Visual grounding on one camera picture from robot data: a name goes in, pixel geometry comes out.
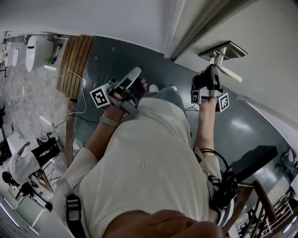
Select black floor cable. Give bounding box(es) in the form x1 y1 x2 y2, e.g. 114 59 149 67
41 115 101 140

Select person's head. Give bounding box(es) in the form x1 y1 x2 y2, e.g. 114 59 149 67
103 209 225 238

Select brown wooden floor trim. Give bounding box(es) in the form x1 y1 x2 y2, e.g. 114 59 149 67
66 99 77 168

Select black left shoulder strap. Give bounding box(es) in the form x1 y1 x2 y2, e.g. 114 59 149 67
65 194 87 238

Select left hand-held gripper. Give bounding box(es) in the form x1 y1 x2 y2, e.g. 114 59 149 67
89 66 147 115

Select pale wristband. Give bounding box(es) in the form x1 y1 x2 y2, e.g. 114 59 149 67
99 115 120 128

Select white chair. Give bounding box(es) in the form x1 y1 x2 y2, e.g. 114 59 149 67
280 148 298 172

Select wooden slatted board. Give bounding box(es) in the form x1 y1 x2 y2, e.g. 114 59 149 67
56 34 95 100

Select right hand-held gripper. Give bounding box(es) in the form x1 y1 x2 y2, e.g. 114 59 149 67
190 64 230 113

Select wooden-topped stair railing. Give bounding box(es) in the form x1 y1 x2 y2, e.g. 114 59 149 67
244 180 279 238

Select white appliance orange label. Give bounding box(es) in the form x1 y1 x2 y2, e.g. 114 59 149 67
3 43 14 67

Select black right shoulder strap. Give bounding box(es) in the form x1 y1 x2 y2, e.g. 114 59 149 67
208 174 222 207

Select white wire rack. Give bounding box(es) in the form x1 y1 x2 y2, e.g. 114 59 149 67
267 199 294 233

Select person's white shirt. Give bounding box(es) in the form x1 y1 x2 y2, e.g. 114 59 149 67
52 97 222 238

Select large white toilet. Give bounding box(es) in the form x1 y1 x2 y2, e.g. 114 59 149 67
25 35 54 72

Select black cable bundle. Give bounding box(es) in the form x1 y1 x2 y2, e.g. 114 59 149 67
200 148 238 210

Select person's grey trousers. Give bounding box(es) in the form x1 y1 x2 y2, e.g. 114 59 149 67
142 86 187 114

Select white floor cable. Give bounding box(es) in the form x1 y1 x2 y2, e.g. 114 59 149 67
57 69 87 116

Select person's left forearm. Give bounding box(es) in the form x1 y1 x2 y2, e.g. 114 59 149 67
83 106 126 161

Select small white fixture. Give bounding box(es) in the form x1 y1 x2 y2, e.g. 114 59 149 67
11 47 21 67

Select black shoulder strap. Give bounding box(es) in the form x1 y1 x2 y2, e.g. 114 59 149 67
208 174 222 207
65 194 87 238

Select white door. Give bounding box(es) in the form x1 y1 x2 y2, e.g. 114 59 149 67
173 0 298 131

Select black flat box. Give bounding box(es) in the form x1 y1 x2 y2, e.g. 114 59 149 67
230 145 279 183

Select cluttered equipment workbench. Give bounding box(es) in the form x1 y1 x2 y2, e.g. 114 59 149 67
9 176 54 212

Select person's right forearm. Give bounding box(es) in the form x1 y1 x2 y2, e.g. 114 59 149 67
193 97 219 161

